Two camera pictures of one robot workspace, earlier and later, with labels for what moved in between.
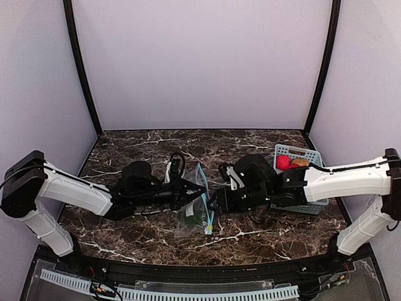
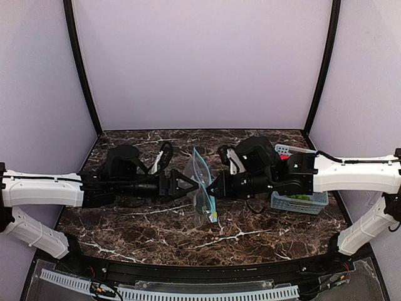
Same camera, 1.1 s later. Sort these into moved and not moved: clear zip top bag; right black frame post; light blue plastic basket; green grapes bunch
Moved: clear zip top bag; green grapes bunch
Not moved: light blue plastic basket; right black frame post
